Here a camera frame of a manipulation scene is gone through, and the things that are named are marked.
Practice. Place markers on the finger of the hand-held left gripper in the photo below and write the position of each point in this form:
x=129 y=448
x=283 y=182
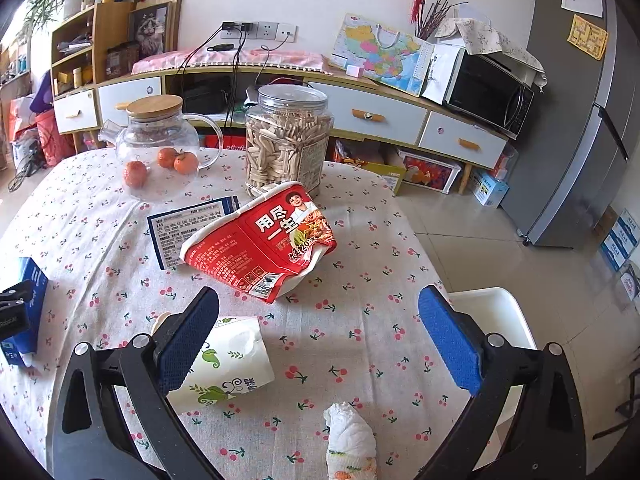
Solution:
x=17 y=295

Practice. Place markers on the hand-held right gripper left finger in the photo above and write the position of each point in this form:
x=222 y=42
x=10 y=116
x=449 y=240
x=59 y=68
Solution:
x=187 y=345

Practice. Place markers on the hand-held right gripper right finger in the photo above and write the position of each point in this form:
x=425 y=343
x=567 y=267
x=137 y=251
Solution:
x=445 y=335

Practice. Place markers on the blue cardboard box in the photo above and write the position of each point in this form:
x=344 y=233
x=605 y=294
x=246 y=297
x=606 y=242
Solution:
x=22 y=347

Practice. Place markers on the white paper cup green print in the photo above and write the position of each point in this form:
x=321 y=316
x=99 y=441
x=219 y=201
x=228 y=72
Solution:
x=235 y=360

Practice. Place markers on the crushed red instant noodle bowl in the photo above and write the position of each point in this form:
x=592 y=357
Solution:
x=250 y=250

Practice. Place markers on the white tissue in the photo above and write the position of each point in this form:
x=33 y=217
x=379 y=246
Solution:
x=350 y=440

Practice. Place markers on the white plastic chair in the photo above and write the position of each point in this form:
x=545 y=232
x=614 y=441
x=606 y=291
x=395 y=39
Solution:
x=495 y=315

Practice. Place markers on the cherry print tablecloth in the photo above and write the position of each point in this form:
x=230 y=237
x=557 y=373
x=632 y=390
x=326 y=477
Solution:
x=350 y=360

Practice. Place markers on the flat blue bordered packet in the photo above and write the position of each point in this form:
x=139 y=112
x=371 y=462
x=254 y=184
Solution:
x=185 y=230

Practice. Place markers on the red shopping bag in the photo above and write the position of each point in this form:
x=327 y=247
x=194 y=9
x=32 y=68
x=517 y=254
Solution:
x=52 y=137

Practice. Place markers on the clear storage bin red picture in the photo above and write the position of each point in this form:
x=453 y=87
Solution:
x=430 y=172

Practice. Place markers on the small orange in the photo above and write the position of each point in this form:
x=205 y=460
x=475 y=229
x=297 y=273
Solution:
x=186 y=163
x=166 y=157
x=135 y=174

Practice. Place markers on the yellow cardboard box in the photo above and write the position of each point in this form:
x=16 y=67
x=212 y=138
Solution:
x=390 y=175

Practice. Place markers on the white orange plastic bag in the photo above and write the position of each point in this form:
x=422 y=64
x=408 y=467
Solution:
x=20 y=120

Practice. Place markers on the brown cardboard box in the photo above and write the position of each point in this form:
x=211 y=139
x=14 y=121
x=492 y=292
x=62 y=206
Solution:
x=605 y=220

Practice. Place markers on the purple cloth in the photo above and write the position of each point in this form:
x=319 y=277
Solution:
x=42 y=95

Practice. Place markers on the glass teapot with bamboo lid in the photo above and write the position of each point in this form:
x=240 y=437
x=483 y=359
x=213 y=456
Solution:
x=150 y=135

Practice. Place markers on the clear plastic snack jar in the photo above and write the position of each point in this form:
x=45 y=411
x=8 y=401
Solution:
x=285 y=145

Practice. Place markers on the grey refrigerator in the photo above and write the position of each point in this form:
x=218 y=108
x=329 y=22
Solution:
x=565 y=135

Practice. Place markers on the white wooden low cabinet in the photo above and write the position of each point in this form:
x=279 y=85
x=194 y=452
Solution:
x=380 y=110

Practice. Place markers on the black microwave oven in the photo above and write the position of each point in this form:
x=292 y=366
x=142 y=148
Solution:
x=485 y=90

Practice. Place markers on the brown tin box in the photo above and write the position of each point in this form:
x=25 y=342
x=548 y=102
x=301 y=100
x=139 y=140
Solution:
x=122 y=60

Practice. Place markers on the white paper bag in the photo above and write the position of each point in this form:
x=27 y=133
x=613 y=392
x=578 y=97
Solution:
x=440 y=75

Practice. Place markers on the small white box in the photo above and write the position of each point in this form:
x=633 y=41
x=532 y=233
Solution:
x=355 y=71

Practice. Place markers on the wooden shelf unit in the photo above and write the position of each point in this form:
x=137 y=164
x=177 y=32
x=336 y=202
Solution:
x=105 y=25

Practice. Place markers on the map print paper bag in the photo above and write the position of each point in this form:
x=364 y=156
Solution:
x=385 y=55

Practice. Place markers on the dark framed picture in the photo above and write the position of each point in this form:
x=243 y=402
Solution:
x=150 y=30

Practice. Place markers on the small black device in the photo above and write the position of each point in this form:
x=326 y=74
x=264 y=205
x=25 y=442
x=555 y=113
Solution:
x=220 y=47

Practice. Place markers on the pink lace cloth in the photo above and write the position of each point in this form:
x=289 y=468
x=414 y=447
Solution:
x=280 y=60

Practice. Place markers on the floral cloth cover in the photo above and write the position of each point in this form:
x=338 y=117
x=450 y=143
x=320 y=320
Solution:
x=480 y=35

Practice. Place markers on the dried branches bunch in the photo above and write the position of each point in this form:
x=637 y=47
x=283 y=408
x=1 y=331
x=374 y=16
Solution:
x=432 y=22

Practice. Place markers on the yellow paper note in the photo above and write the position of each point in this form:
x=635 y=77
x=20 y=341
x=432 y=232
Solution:
x=587 y=37

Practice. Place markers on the wooden frame board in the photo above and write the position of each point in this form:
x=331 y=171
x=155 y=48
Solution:
x=176 y=20

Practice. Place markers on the white wall socket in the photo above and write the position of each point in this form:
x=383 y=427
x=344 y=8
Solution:
x=270 y=31

